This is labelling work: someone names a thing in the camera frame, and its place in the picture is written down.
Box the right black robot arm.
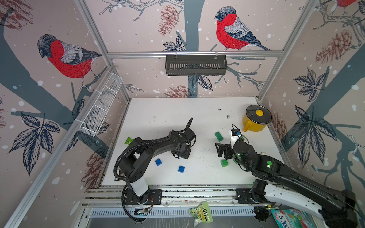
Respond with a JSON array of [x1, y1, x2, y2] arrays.
[[215, 137, 358, 228]]

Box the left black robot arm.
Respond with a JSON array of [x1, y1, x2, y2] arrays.
[[113, 128, 196, 198]]

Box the long green lego brick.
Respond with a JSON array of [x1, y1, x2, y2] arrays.
[[214, 132, 224, 142]]

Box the green lego brick lower left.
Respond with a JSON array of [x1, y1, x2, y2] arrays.
[[220, 159, 229, 167]]

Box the blue lego brick bottom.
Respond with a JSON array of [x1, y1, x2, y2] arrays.
[[178, 166, 185, 173]]

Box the yellow pot with glass lid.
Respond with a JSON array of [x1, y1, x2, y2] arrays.
[[242, 104, 272, 132]]

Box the green snack packet on table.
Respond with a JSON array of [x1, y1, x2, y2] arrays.
[[125, 137, 133, 145]]

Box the green snack bag front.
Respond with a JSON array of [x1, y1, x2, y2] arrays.
[[189, 201, 213, 227]]

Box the colourful wipes pack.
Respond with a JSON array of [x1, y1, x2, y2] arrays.
[[271, 209, 314, 228]]

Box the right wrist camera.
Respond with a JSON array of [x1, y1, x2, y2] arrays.
[[231, 129, 241, 137]]

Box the black wire shelf basket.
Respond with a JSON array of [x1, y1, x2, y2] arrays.
[[165, 55, 228, 76]]

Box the white wire mesh basket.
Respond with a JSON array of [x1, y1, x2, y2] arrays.
[[79, 73, 123, 137]]

